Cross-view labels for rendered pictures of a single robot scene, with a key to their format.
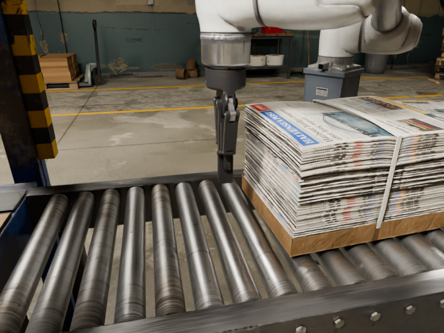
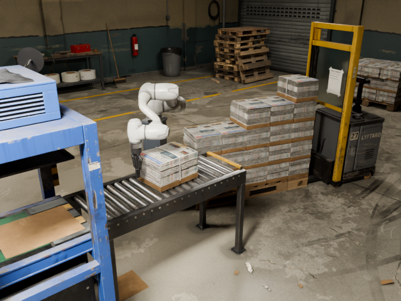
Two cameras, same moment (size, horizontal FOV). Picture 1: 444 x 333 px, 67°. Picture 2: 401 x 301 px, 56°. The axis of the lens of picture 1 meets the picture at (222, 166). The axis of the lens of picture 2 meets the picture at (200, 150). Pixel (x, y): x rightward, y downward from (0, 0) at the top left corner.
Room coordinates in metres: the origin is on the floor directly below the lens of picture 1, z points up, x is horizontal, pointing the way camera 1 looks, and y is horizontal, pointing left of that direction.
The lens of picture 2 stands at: (-1.81, 0.77, 2.15)
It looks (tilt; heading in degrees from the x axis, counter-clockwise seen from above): 22 degrees down; 332
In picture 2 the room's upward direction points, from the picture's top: straight up
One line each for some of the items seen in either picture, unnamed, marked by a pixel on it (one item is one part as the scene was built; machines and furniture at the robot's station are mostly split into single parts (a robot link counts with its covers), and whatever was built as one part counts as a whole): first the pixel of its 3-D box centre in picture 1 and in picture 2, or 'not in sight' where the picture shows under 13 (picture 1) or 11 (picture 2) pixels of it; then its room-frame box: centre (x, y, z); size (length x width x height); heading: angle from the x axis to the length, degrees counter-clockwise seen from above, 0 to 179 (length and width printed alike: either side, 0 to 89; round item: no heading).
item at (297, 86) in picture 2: not in sight; (293, 132); (1.41, -2.17, 0.65); 0.39 x 0.30 x 1.29; 175
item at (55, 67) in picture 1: (45, 71); not in sight; (6.45, 3.31, 0.28); 1.20 x 0.83 x 0.57; 102
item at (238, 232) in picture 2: not in sight; (239, 217); (0.55, -0.88, 0.34); 0.06 x 0.06 x 0.68; 12
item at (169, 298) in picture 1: (164, 240); (123, 198); (0.60, 0.13, 0.77); 0.47 x 0.05 x 0.05; 12
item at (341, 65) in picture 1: (332, 62); (153, 117); (1.59, -0.51, 1.03); 0.22 x 0.18 x 0.06; 136
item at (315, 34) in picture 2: not in sight; (308, 95); (1.70, -2.64, 0.97); 0.09 x 0.09 x 1.75; 85
